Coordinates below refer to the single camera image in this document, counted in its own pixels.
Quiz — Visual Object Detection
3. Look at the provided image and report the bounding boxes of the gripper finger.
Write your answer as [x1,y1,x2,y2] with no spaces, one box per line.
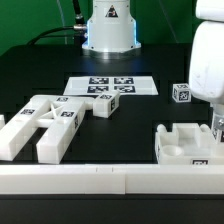
[212,104,224,142]

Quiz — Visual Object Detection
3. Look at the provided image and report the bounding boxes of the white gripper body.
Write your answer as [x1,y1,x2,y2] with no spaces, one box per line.
[189,21,224,104]

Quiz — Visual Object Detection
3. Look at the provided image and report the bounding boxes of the white chair seat part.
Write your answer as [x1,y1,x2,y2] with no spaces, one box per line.
[155,123,224,166]

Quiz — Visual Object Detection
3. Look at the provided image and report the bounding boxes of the white part left edge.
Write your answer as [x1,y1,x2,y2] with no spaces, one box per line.
[0,115,5,130]

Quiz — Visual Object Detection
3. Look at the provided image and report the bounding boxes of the white marker base plate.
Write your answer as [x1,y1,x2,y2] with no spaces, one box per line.
[64,76,158,95]

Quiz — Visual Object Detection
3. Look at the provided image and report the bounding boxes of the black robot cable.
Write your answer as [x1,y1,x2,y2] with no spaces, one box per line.
[27,0,88,46]

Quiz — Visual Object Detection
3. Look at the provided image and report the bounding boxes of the white chair back frame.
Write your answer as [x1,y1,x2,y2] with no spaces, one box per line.
[0,95,94,164]

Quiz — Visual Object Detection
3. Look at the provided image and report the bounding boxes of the white front barrier rail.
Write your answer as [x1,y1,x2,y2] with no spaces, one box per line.
[0,164,224,194]

